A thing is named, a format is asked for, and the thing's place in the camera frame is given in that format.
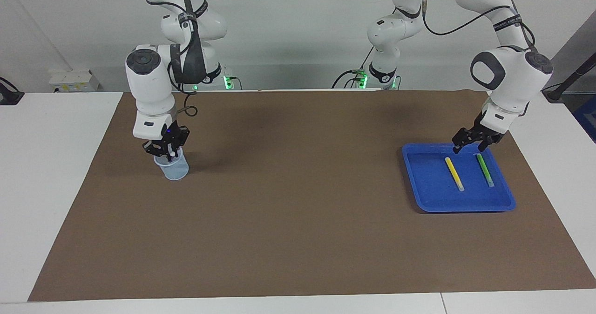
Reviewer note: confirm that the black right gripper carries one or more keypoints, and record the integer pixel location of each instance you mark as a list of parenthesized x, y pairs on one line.
[(174, 136)]

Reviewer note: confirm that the brown table mat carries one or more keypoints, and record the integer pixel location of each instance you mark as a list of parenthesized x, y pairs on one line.
[(298, 211)]

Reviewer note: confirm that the black table clamp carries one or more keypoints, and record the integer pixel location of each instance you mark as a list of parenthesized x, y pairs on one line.
[(9, 97)]

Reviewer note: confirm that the blue floor object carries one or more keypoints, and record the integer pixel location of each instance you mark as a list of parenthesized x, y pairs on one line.
[(587, 116)]

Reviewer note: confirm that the white power strip box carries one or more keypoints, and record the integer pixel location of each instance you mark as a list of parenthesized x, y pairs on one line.
[(74, 78)]

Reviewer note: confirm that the translucent plastic cup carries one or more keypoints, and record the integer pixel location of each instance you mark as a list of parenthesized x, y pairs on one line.
[(177, 172)]

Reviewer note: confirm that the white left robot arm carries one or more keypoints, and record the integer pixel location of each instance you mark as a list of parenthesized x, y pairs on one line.
[(512, 81)]

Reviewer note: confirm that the black camera stand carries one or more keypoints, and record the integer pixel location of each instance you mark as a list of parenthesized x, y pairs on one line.
[(554, 94)]

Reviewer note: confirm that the yellow pen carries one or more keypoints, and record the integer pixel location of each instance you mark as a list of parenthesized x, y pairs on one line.
[(452, 170)]

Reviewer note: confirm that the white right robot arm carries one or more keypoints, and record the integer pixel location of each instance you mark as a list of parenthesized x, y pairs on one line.
[(149, 85)]

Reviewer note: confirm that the blue plastic tray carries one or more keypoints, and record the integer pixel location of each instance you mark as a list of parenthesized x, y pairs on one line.
[(433, 197)]

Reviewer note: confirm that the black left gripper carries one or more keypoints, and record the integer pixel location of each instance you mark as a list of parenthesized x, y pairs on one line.
[(488, 130)]

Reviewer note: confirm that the green pen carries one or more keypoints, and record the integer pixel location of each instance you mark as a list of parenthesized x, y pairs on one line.
[(484, 169)]

